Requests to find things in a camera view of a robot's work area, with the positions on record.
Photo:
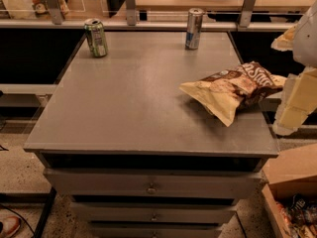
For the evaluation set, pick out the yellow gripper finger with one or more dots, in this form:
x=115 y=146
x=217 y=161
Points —
x=284 y=42

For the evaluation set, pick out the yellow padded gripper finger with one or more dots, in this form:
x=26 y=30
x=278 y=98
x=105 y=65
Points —
x=298 y=101

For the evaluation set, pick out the brown chip bag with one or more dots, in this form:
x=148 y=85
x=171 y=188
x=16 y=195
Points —
x=229 y=90

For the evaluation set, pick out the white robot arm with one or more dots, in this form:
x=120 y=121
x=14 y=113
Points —
x=305 y=38

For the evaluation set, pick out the silver redbull can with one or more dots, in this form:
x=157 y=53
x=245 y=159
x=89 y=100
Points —
x=194 y=24

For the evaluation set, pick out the green soda can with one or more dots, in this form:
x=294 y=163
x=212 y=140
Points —
x=95 y=35

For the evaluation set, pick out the cardboard box of snacks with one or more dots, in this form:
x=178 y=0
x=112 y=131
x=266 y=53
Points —
x=293 y=171

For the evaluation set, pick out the grey drawer cabinet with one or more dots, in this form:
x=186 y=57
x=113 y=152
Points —
x=114 y=125

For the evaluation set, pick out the top drawer knob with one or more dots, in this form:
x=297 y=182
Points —
x=151 y=189

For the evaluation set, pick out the white shoe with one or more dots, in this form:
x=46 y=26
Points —
x=9 y=226

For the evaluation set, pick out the right metal railing post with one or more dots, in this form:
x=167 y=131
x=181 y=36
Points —
x=246 y=13

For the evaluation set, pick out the metal railing post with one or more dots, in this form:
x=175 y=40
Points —
x=131 y=12
x=55 y=11
x=246 y=13

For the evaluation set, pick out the middle metal railing post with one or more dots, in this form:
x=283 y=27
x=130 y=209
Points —
x=131 y=12

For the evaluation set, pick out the left metal railing post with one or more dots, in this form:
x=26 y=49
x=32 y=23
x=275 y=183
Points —
x=55 y=11

